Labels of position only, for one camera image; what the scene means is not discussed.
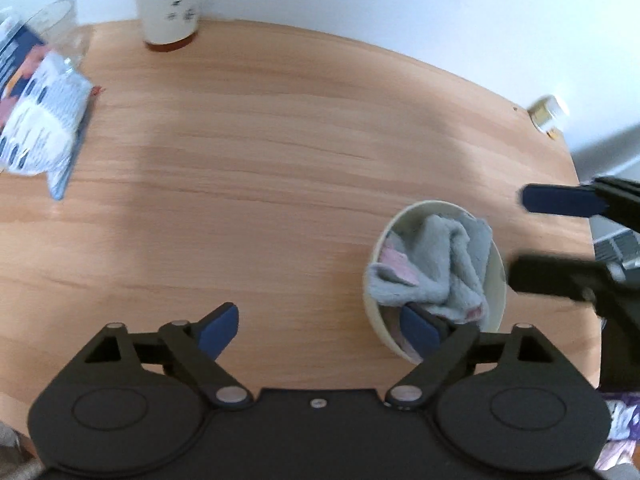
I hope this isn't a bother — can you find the purple printed cloth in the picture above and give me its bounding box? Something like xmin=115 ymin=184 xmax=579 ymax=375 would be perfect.
xmin=600 ymin=392 xmax=640 ymax=472

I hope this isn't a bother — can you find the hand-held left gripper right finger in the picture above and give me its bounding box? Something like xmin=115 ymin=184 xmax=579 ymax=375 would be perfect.
xmin=384 ymin=304 xmax=557 ymax=411

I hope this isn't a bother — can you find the white and blue printed packet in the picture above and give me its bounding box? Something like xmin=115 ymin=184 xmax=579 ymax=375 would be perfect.
xmin=0 ymin=52 xmax=97 ymax=202

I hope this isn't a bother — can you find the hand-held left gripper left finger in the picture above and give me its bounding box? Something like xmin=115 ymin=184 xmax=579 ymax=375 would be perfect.
xmin=82 ymin=302 xmax=254 ymax=411

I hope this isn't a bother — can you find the pale yellow bowl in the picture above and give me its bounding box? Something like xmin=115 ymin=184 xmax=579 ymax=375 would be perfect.
xmin=363 ymin=200 xmax=507 ymax=365

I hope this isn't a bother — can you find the blue and pink printed packet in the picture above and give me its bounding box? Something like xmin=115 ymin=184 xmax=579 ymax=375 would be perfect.
xmin=0 ymin=12 xmax=54 ymax=112

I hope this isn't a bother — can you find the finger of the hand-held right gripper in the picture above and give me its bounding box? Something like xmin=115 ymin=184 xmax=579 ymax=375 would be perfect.
xmin=507 ymin=255 xmax=627 ymax=306
xmin=521 ymin=175 xmax=640 ymax=234

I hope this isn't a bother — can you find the grey and pink cloth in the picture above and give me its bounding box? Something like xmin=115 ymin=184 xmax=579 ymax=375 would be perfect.
xmin=366 ymin=212 xmax=494 ymax=356

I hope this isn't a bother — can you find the white labelled bottle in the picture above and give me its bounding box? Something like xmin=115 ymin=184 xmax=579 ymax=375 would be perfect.
xmin=128 ymin=0 xmax=207 ymax=52

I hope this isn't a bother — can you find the white tower heater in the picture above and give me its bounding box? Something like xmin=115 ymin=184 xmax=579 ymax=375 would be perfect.
xmin=594 ymin=230 xmax=640 ymax=267

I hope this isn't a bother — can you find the clear glass cup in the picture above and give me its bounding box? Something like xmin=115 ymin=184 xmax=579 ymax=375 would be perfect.
xmin=24 ymin=0 xmax=94 ymax=69

